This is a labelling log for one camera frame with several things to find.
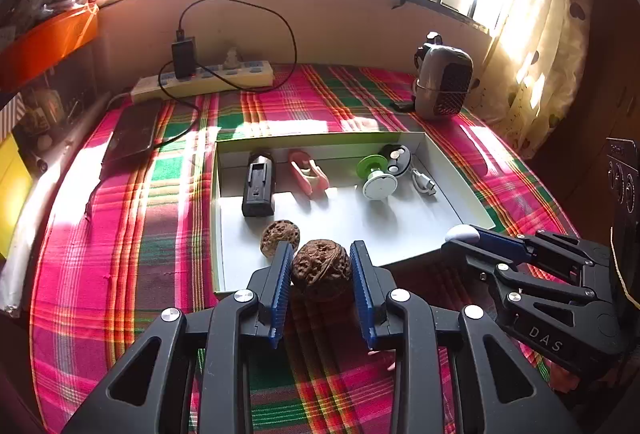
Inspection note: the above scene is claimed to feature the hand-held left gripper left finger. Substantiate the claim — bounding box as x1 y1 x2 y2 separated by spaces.
60 241 296 434

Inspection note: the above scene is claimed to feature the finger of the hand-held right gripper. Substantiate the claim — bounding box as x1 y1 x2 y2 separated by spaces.
440 239 608 311
470 226 608 267

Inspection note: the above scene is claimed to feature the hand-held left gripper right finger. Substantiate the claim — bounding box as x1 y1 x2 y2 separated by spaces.
348 241 583 434

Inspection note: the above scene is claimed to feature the white round case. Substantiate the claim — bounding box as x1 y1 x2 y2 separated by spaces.
445 224 482 243

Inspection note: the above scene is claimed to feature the large walnut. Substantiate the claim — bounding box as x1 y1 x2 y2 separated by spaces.
291 239 351 302

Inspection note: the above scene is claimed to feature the small walnut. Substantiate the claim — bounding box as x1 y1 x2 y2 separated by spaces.
260 220 302 259

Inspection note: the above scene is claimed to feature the grey cardboard box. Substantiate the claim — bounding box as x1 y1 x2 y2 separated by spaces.
210 130 497 299

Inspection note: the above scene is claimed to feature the black battery charger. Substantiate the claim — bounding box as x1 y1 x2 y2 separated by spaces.
241 151 277 218

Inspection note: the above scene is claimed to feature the pink clip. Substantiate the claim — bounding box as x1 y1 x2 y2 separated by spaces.
287 149 331 197

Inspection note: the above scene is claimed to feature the green white spool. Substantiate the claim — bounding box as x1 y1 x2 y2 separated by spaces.
356 155 399 201

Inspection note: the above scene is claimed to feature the black round earbuds case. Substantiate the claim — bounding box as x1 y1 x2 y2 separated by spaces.
380 143 413 177

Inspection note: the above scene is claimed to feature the small grey heater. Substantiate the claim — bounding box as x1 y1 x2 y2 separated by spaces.
414 32 474 121

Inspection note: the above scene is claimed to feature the dotted cream curtain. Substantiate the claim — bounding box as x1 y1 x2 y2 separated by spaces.
482 0 601 159

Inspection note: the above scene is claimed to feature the white power strip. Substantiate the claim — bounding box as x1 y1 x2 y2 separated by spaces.
131 60 275 103

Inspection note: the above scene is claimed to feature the black charger adapter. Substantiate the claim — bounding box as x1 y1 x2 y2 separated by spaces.
171 40 197 79

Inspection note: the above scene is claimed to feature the yellow box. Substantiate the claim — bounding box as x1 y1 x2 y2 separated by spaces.
0 134 33 259

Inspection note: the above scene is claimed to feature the striped box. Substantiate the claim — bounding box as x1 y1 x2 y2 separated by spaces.
0 94 26 139

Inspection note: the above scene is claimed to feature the orange box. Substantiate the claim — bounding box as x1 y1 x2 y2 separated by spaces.
0 8 100 92

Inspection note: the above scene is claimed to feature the short white cable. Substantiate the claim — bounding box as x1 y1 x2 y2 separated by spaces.
410 168 438 195

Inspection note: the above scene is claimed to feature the black charging cable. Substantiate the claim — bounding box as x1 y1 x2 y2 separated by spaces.
159 0 298 149

